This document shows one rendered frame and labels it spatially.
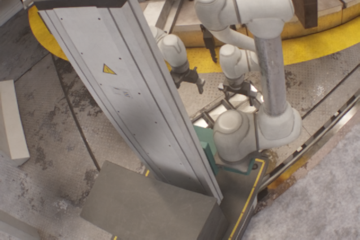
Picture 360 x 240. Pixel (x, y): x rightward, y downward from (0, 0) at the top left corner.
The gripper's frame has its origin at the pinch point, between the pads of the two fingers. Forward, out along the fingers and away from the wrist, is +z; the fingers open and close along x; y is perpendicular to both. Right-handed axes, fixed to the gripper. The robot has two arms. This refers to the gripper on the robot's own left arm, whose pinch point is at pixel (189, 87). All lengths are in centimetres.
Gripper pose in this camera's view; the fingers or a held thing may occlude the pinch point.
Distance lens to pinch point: 191.3
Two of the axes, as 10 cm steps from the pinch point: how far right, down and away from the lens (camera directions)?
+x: -8.8, -2.2, 4.1
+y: 4.0, -8.2, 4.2
